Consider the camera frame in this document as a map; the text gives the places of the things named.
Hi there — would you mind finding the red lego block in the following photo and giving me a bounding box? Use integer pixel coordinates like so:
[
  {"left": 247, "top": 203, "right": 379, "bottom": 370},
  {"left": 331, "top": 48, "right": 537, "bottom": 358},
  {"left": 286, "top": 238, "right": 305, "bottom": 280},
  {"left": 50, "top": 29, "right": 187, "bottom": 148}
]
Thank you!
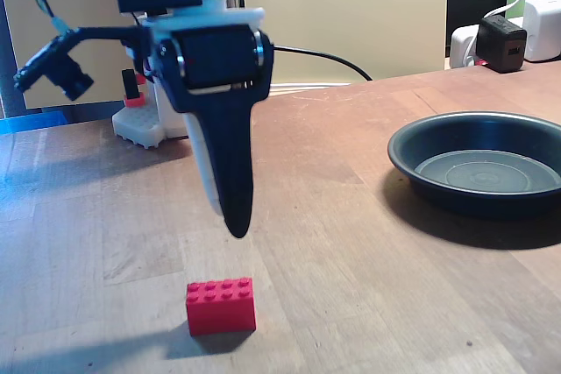
[{"left": 185, "top": 276, "right": 258, "bottom": 337}]

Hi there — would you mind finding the dark round metal bin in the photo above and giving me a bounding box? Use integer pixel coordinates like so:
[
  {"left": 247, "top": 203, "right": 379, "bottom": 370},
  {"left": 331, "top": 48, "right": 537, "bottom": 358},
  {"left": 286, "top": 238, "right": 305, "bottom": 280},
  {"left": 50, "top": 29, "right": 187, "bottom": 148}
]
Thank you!
[{"left": 387, "top": 110, "right": 561, "bottom": 219}]

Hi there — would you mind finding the black and red table clamp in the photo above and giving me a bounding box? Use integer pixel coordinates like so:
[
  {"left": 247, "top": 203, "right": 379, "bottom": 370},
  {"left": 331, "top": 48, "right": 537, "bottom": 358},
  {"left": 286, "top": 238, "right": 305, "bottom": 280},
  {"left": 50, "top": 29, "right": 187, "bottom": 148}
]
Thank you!
[{"left": 121, "top": 69, "right": 148, "bottom": 109}]

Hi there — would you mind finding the blue tape strip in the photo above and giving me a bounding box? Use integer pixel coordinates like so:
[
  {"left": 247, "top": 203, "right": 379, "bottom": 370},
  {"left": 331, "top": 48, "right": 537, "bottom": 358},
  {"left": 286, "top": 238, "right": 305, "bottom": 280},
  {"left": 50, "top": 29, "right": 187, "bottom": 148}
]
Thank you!
[{"left": 0, "top": 110, "right": 69, "bottom": 135}]

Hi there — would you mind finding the small white power plug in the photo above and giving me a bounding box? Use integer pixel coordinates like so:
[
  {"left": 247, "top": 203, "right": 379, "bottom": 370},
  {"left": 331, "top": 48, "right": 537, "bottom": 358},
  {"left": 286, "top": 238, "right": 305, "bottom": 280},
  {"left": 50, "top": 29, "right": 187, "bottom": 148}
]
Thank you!
[{"left": 449, "top": 25, "right": 483, "bottom": 69}]

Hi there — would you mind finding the black cube charger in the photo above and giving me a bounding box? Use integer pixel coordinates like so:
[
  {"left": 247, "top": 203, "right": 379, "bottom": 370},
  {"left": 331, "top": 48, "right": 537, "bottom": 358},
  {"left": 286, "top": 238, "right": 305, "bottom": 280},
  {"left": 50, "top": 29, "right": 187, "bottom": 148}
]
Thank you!
[{"left": 475, "top": 14, "right": 528, "bottom": 74}]

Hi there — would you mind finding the large white power adapter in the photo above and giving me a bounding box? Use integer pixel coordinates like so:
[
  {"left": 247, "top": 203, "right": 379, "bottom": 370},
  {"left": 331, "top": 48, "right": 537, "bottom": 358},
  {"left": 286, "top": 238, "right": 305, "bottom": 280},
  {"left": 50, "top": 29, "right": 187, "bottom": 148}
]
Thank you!
[{"left": 522, "top": 0, "right": 561, "bottom": 63}]

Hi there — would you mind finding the black usb cable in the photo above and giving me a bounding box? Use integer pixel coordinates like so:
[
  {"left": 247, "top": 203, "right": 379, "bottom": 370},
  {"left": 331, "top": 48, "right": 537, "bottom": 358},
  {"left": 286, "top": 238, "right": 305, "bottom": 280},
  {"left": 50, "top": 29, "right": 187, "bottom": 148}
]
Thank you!
[{"left": 272, "top": 44, "right": 373, "bottom": 82}]

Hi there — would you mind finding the black camera on mount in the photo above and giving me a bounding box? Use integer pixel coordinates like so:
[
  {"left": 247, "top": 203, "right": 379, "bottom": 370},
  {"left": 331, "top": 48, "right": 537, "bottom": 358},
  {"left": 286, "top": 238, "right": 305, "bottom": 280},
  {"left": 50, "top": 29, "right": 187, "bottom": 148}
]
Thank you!
[{"left": 12, "top": 26, "right": 146, "bottom": 102}]

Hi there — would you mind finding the dark board frame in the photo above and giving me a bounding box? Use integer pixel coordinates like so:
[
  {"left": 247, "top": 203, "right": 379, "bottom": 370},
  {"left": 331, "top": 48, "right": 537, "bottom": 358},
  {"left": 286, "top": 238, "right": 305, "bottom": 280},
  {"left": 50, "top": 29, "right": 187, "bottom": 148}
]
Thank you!
[{"left": 0, "top": 0, "right": 27, "bottom": 119}]

